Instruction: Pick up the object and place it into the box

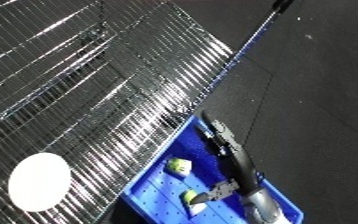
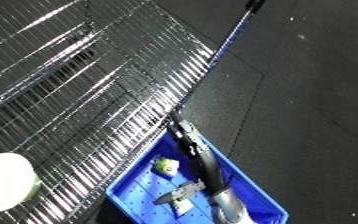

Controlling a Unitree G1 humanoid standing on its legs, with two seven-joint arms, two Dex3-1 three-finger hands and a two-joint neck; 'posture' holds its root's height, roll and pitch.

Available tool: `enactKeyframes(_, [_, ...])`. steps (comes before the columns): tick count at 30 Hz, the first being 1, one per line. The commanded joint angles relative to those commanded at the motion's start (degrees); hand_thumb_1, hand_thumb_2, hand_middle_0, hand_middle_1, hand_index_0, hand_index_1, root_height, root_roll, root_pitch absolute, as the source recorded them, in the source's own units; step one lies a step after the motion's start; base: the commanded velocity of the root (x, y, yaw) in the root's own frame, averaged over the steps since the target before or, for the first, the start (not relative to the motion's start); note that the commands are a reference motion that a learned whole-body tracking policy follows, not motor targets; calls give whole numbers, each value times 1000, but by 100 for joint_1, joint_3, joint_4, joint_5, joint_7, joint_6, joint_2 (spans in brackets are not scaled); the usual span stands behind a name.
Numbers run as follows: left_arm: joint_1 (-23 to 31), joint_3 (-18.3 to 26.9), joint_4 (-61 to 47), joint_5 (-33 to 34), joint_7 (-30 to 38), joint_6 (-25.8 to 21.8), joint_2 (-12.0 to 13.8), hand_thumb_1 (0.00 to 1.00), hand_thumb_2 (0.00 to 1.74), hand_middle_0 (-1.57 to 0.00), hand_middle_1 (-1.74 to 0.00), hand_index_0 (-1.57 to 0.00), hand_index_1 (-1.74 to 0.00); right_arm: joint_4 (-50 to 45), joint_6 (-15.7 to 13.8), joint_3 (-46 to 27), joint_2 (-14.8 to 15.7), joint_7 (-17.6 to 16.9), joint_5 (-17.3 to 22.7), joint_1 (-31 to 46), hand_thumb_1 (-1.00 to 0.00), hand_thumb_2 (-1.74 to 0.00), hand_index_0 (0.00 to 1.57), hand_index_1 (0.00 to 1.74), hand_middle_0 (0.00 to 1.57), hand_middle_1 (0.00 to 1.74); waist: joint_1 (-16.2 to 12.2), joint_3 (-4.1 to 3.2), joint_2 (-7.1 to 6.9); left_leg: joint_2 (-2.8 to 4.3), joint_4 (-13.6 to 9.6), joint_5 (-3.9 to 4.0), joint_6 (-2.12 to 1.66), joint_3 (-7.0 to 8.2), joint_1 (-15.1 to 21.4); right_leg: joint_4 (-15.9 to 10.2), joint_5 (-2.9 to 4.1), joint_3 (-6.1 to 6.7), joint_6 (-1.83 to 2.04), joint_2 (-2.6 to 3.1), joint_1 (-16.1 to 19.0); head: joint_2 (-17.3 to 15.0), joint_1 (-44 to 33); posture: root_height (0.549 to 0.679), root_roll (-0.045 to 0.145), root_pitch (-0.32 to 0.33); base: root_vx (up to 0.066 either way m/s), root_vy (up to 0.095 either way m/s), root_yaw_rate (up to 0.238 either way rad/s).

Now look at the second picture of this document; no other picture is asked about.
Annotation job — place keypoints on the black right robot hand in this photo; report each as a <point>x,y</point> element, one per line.
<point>202,156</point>

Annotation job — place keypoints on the pale right robot forearm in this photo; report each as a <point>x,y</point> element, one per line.
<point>230,206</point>

